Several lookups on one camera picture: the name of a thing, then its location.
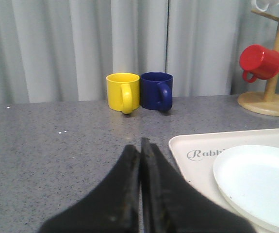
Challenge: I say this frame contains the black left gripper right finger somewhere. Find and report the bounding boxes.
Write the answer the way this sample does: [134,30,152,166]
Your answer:
[141,138,255,233]

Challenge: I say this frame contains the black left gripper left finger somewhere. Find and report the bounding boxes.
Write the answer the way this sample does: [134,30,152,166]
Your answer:
[39,145,140,233]

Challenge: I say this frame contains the white round plate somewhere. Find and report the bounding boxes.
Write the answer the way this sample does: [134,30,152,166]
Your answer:
[213,145,279,233]

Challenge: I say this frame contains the cream rabbit serving tray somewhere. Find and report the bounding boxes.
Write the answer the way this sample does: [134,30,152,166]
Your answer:
[169,129,279,233]

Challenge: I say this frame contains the dark blue mug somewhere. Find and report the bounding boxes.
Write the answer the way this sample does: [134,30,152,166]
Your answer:
[140,72,173,112]

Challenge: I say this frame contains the yellow mug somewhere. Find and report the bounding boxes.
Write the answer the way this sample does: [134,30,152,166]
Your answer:
[106,73,140,114]

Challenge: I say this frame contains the wooden mug tree stand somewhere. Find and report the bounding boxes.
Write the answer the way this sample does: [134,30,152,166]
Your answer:
[237,5,279,117]

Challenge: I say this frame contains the red ribbed mug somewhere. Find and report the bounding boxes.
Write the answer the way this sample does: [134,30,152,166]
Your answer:
[239,44,279,83]

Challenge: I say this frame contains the grey curtain backdrop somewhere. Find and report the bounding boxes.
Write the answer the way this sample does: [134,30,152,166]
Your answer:
[0,0,277,104]

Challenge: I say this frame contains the white mug on stand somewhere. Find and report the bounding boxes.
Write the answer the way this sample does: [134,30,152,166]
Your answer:
[251,0,279,12]

